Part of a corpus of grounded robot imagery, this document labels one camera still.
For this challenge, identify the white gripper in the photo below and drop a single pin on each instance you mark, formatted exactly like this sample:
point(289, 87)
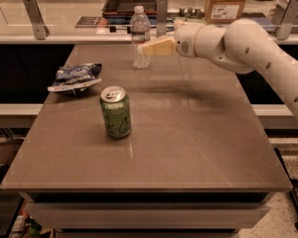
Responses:
point(184, 41)

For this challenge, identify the clear plastic water bottle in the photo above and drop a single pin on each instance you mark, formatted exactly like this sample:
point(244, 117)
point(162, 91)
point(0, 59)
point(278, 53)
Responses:
point(140, 34)

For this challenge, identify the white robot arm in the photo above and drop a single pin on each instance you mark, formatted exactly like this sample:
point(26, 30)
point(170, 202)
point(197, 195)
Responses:
point(241, 47)

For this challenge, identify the cardboard box with label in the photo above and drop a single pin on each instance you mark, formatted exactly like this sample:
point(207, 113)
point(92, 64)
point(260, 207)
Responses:
point(223, 11)

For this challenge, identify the orange rimmed dark tray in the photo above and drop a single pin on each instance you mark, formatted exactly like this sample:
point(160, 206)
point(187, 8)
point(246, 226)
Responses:
point(115, 8)

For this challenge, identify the green soda can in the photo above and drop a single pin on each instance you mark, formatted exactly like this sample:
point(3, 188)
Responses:
point(114, 103)

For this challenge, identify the blue chip bag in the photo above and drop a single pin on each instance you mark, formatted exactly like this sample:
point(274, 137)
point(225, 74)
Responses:
point(76, 78)

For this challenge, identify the grey table drawer unit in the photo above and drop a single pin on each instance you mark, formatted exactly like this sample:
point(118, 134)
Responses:
point(147, 216)

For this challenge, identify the middle metal glass bracket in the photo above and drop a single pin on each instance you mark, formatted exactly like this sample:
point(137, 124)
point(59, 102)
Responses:
point(161, 17)

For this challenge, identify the metal glass bracket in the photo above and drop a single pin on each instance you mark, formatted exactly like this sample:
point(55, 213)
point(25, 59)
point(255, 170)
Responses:
point(161, 17)
point(39, 27)
point(284, 19)

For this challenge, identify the right metal glass bracket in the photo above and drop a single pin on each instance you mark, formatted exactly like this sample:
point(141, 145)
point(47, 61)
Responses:
point(284, 19)

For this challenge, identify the left metal glass bracket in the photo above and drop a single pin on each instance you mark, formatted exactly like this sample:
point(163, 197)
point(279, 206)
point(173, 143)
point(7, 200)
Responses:
point(39, 27)

